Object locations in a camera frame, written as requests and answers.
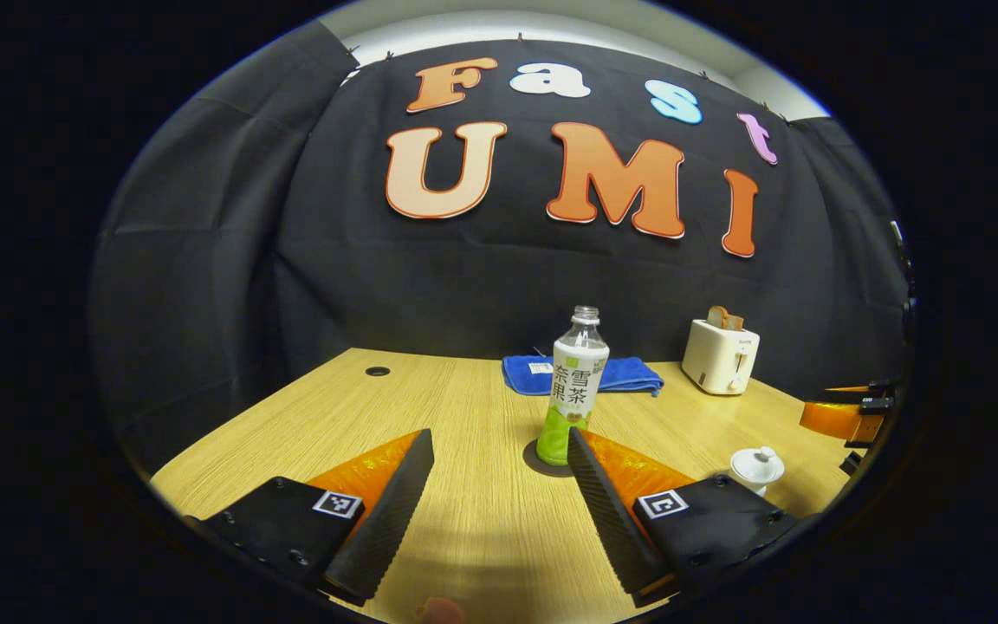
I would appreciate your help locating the white teacup lid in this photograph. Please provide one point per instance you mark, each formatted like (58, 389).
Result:
(757, 464)

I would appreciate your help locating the dark round coaster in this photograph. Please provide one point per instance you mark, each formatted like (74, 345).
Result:
(551, 470)

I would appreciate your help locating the white teacup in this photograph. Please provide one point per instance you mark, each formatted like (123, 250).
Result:
(761, 489)

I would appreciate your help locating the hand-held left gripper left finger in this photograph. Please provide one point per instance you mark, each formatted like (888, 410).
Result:
(386, 529)

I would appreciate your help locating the clear water bottle green drink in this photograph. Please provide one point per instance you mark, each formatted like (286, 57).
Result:
(577, 381)

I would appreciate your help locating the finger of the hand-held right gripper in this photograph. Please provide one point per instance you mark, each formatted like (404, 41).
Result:
(837, 418)

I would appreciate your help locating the brown toast slice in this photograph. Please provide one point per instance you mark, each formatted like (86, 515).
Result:
(735, 322)
(716, 316)

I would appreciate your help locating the cream toaster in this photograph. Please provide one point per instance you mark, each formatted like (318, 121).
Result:
(716, 355)

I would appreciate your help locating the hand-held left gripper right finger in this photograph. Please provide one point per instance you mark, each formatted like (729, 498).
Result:
(607, 520)

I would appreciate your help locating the blue towel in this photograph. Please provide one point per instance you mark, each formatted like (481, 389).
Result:
(629, 377)

